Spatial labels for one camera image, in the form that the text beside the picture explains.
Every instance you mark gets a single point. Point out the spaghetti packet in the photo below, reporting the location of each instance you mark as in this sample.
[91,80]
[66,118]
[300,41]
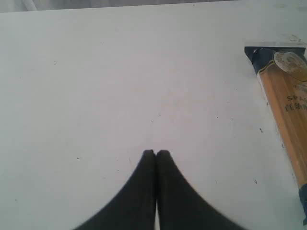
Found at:
[282,71]

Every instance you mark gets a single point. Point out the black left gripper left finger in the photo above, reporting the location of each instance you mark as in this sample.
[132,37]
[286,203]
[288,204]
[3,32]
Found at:
[134,206]

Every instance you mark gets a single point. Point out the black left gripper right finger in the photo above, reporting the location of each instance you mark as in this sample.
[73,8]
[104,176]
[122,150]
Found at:
[180,207]

